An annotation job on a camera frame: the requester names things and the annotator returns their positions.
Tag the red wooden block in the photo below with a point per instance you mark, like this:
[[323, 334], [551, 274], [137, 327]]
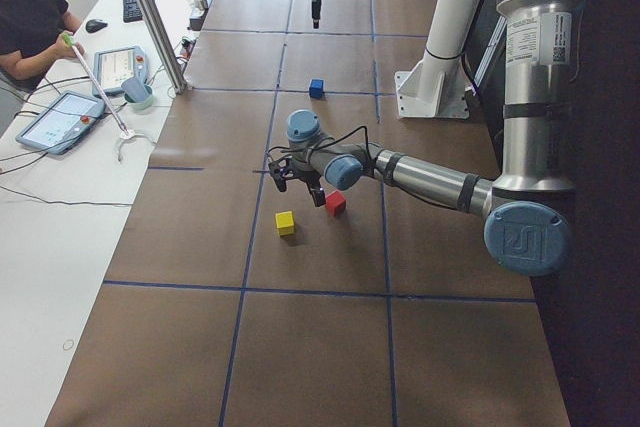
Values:
[[335, 203]]

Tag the blue wooden block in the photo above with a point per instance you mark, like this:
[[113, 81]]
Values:
[[316, 89]]

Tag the yellow wooden block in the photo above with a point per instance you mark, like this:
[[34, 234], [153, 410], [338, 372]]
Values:
[[285, 223]]

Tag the black keyboard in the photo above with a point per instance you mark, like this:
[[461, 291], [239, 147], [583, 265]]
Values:
[[131, 11]]

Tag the long grabber stick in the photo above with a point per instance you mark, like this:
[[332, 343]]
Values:
[[126, 135]]

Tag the light blue cup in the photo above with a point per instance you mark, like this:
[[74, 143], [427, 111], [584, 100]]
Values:
[[137, 94]]

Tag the far teach pendant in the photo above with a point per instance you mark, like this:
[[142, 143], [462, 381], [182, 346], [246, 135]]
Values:
[[113, 67]]

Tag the teach pendant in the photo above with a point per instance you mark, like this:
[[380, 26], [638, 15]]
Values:
[[62, 124], [113, 67]]

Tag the black computer mouse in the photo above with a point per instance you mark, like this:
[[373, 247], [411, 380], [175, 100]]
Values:
[[95, 25]]

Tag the near teach pendant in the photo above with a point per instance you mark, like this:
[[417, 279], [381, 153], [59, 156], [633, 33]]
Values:
[[62, 124]]

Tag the person in black shirt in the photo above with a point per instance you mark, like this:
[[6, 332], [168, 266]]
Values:
[[32, 39]]

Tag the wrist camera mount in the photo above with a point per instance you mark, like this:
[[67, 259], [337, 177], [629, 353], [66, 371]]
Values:
[[281, 172]]

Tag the white pedestal column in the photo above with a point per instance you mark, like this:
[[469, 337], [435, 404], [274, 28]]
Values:
[[435, 87]]

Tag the aluminium frame post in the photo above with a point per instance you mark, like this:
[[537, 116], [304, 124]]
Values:
[[155, 26]]

